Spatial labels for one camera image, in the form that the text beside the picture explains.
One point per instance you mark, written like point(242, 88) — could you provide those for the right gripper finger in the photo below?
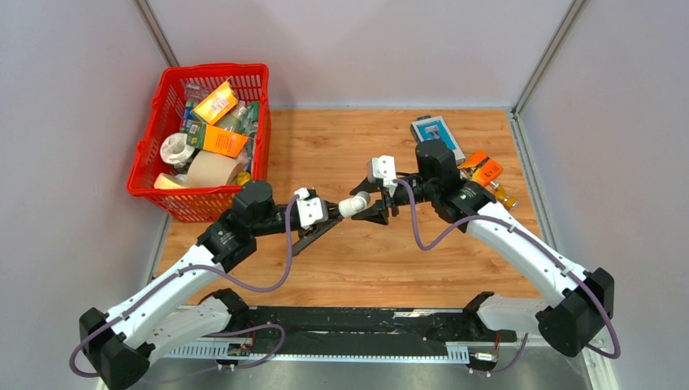
point(372, 215)
point(366, 186)

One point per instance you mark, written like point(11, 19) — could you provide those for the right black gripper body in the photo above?
point(400, 197)

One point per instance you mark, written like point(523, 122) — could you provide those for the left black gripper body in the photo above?
point(301, 229)

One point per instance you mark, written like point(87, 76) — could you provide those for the white PVC elbow fitting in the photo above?
point(354, 205)

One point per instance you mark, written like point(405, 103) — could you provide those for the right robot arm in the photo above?
point(575, 310)

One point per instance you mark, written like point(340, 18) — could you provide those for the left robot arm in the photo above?
point(120, 344)

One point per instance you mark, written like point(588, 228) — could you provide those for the blue product box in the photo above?
point(428, 127)

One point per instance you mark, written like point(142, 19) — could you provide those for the orange product package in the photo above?
point(481, 168)

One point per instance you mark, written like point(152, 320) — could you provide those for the small yellow object in basket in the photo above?
point(242, 178)

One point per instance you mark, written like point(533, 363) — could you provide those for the green packet in basket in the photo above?
point(249, 120)

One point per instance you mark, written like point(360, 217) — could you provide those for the beige tape roll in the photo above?
point(212, 170)

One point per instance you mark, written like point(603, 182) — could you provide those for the orange green box in basket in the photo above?
point(203, 136)

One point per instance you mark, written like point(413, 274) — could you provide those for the red plastic basket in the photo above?
point(195, 205)

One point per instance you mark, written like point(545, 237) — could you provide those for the yellow orange box in basket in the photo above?
point(216, 105)

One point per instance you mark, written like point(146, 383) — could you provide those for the white tape roll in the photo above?
point(175, 149)

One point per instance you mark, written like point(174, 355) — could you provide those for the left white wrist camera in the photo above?
point(311, 208)

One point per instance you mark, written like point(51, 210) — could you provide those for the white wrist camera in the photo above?
point(311, 208)
point(382, 171)

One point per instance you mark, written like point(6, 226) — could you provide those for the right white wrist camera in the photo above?
point(382, 171)

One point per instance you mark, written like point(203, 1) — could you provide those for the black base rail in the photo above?
point(349, 331)

